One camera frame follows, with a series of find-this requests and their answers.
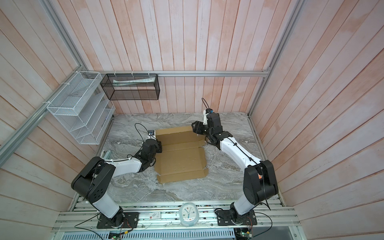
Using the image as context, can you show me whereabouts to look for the brown cardboard box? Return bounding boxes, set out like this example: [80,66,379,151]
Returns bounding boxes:
[155,126,209,184]

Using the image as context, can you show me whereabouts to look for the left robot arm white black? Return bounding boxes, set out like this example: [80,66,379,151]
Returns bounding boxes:
[71,139,162,220]

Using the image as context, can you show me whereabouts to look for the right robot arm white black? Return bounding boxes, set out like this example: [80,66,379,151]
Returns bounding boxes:
[192,109,279,220]

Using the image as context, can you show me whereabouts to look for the white small stapler device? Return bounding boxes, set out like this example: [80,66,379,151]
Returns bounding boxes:
[100,150,112,160]

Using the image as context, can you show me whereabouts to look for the white paper in basket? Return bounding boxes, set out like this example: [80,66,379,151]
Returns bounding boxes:
[112,77,156,87]

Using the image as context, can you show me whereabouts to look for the small white label tag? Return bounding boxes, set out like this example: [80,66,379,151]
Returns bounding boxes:
[149,212,161,220]

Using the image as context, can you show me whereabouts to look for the white round clock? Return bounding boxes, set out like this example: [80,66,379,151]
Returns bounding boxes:
[179,203,199,227]

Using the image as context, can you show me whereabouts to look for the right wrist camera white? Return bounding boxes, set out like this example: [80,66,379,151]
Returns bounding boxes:
[203,108,213,125]

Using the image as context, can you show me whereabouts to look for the black wire mesh basket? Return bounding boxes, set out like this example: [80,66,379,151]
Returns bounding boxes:
[101,73,161,101]

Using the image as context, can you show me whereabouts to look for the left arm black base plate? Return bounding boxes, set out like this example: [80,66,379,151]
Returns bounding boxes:
[97,211,139,229]

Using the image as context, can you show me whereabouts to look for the white wire mesh shelf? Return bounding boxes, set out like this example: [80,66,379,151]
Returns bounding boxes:
[47,71,115,145]

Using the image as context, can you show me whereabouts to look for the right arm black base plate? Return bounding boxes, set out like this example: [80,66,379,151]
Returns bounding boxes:
[214,209,257,227]

